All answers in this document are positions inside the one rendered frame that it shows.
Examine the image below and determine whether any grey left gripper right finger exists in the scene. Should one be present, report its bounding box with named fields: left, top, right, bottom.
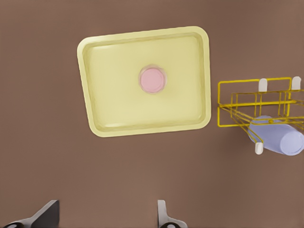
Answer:
left=157, top=199, right=188, bottom=228

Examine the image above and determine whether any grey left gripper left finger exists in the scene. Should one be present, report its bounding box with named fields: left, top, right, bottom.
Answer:
left=0, top=199, right=60, bottom=228

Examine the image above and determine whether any pale yellow rectangular tray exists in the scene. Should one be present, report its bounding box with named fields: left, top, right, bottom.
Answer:
left=76, top=26, right=212, bottom=138

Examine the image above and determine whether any pink cup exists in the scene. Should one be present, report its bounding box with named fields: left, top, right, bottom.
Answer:
left=138, top=64, right=168, bottom=95

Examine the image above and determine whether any lavender cup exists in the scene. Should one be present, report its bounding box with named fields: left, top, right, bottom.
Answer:
left=247, top=115, right=304, bottom=157

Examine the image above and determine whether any yellow wire rack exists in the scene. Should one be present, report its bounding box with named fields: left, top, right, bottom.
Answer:
left=217, top=76, right=304, bottom=155

